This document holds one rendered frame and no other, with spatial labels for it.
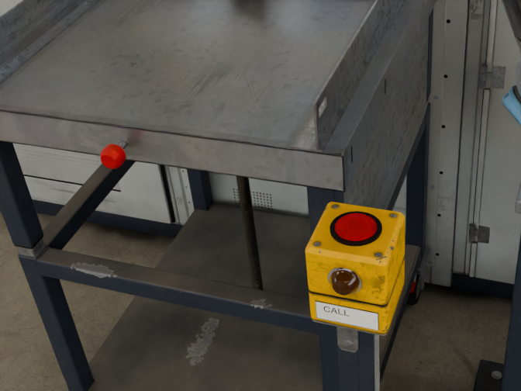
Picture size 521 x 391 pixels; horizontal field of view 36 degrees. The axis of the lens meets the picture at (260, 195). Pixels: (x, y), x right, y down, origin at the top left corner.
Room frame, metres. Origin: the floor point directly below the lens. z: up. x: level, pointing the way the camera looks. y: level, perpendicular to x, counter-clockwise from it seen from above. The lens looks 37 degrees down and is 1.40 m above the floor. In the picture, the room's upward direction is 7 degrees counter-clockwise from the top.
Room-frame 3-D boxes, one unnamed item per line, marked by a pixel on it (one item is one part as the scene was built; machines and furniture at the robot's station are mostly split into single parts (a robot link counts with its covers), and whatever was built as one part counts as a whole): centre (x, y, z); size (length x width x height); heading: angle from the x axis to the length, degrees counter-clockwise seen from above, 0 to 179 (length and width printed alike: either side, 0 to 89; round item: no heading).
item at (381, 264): (0.59, -0.09, 0.85); 0.08 x 0.08 x 0.10; 65
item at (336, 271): (0.54, -0.07, 0.87); 0.03 x 0.01 x 0.03; 65
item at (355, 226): (0.59, -0.09, 0.90); 0.04 x 0.04 x 0.02
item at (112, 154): (0.90, 0.18, 0.82); 0.04 x 0.03 x 0.03; 155
